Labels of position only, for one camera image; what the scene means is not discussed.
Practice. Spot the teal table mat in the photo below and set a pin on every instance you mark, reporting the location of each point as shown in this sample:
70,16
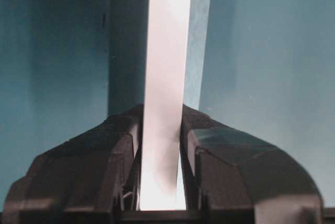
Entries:
262,66

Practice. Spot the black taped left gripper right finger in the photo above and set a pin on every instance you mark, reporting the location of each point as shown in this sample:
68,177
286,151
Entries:
234,177

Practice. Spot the white wooden board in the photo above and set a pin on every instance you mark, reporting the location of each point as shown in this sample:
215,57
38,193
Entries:
168,22

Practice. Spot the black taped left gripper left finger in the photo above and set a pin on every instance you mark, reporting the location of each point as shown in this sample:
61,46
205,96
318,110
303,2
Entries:
87,179

